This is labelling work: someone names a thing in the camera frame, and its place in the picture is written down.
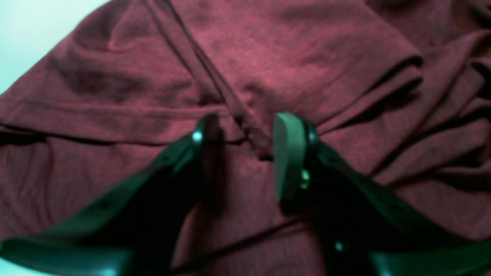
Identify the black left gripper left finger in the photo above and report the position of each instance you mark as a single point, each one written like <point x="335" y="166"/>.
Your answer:
<point x="132" y="229"/>

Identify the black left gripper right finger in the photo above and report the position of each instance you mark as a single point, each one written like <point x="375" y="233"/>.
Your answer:
<point x="364" y="229"/>

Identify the maroon t-shirt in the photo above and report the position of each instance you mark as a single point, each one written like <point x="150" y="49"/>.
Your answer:
<point x="400" y="88"/>

